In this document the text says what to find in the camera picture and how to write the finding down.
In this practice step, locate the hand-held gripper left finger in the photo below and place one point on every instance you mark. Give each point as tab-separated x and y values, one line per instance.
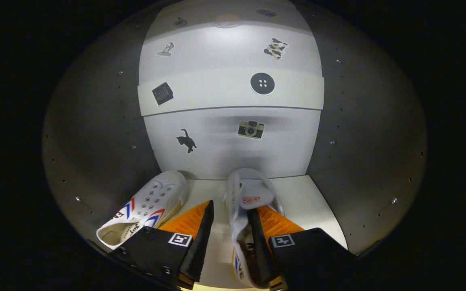
202	242

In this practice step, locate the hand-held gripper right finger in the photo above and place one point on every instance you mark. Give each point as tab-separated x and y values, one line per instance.
259	250

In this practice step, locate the white canvas shoe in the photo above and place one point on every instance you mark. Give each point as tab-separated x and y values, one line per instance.
152	202
253	190

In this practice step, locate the dark grey shoe cabinet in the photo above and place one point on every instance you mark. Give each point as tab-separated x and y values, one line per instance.
225	60

